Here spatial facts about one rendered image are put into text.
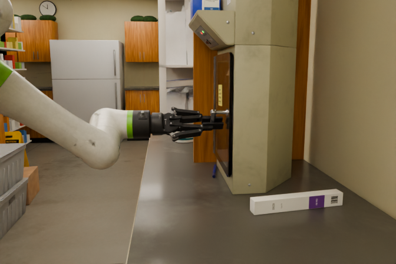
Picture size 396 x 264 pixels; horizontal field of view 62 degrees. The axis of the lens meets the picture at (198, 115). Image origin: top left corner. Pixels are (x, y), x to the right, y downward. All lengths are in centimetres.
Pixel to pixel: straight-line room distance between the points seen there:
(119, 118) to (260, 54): 48
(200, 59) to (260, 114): 44
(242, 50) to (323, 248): 57
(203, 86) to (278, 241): 75
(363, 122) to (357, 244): 45
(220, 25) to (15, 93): 58
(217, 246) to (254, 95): 47
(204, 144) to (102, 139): 57
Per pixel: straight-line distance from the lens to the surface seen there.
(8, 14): 82
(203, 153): 142
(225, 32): 101
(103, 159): 96
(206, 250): 79
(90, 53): 600
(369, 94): 118
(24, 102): 91
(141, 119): 106
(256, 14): 104
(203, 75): 137
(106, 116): 106
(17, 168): 334
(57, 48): 614
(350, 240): 91
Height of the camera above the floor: 134
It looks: 8 degrees down
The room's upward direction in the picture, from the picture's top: straight up
